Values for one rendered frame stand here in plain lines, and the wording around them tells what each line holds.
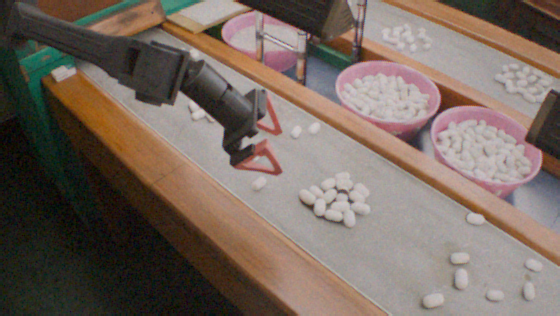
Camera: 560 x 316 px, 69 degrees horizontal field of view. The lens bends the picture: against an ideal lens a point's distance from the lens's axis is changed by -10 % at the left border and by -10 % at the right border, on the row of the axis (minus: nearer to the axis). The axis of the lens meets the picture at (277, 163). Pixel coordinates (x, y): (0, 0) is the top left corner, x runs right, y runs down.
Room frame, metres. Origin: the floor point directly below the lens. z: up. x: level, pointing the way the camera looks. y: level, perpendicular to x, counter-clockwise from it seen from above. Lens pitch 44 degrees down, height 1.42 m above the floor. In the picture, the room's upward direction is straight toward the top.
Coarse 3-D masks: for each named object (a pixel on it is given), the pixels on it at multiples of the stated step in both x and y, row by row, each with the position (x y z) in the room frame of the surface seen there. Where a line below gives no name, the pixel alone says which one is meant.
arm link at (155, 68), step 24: (24, 0) 0.71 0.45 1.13; (24, 24) 0.66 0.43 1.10; (48, 24) 0.64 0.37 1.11; (72, 24) 0.62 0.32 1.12; (24, 48) 0.69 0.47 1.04; (72, 48) 0.59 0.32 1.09; (96, 48) 0.56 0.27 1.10; (120, 48) 0.55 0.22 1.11; (144, 48) 0.53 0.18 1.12; (120, 72) 0.52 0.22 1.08; (144, 72) 0.51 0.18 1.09; (168, 72) 0.52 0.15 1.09
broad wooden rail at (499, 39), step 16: (384, 0) 1.51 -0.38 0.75; (400, 0) 1.49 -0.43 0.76; (416, 0) 1.49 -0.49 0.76; (432, 0) 1.50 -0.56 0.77; (432, 16) 1.38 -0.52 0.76; (448, 16) 1.38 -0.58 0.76; (464, 16) 1.39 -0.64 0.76; (464, 32) 1.29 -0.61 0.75; (480, 32) 1.27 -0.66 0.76; (496, 32) 1.28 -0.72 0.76; (496, 48) 1.21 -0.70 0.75; (512, 48) 1.18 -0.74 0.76; (528, 48) 1.19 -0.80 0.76; (544, 48) 1.20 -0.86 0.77; (528, 64) 1.13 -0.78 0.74; (544, 64) 1.10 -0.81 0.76
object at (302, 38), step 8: (256, 16) 1.07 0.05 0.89; (256, 24) 1.07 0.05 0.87; (256, 32) 1.07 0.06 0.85; (264, 32) 1.07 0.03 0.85; (304, 32) 0.97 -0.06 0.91; (256, 40) 1.07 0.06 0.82; (272, 40) 1.04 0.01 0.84; (280, 40) 1.03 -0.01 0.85; (304, 40) 0.97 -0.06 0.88; (256, 48) 1.08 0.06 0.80; (264, 48) 1.08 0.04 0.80; (288, 48) 1.00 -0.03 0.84; (296, 48) 0.99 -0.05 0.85; (304, 48) 0.97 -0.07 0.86; (256, 56) 1.08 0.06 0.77; (264, 56) 1.08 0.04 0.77; (304, 56) 0.97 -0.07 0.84; (264, 64) 1.08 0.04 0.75; (296, 64) 0.97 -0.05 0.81; (304, 64) 0.97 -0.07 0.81; (296, 72) 0.97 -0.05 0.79; (304, 72) 0.97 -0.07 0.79; (296, 80) 0.97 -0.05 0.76; (304, 80) 0.97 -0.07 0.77
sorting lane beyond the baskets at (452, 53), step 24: (384, 24) 1.34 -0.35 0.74; (408, 24) 1.35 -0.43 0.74; (432, 24) 1.36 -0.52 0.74; (408, 48) 1.19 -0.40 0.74; (432, 48) 1.20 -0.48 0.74; (456, 48) 1.20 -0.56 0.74; (480, 48) 1.21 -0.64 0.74; (456, 72) 1.06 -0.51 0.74; (480, 72) 1.07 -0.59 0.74; (504, 96) 0.95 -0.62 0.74
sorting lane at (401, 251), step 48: (192, 48) 1.18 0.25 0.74; (192, 144) 0.75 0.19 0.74; (288, 144) 0.75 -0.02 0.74; (336, 144) 0.75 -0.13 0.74; (240, 192) 0.61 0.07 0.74; (288, 192) 0.61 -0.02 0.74; (336, 192) 0.61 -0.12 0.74; (384, 192) 0.61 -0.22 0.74; (432, 192) 0.61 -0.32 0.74; (336, 240) 0.49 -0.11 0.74; (384, 240) 0.49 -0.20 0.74; (432, 240) 0.49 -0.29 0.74; (480, 240) 0.48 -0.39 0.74; (384, 288) 0.39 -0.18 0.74; (432, 288) 0.38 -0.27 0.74; (480, 288) 0.38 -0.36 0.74
